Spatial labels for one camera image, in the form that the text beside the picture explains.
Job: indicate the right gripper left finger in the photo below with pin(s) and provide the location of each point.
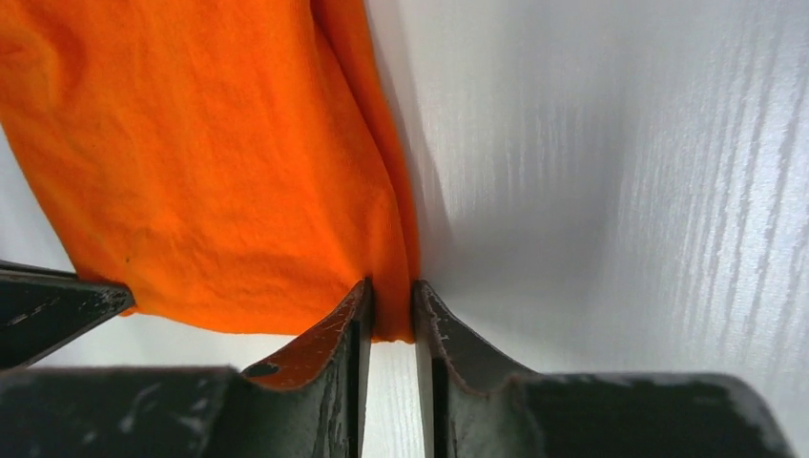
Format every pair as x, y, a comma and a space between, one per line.
306, 399

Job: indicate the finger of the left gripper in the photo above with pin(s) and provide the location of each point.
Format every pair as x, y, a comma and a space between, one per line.
43, 309

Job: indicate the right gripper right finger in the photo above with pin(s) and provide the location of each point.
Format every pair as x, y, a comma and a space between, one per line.
477, 401

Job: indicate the orange t-shirt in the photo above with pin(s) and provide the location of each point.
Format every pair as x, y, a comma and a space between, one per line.
234, 163

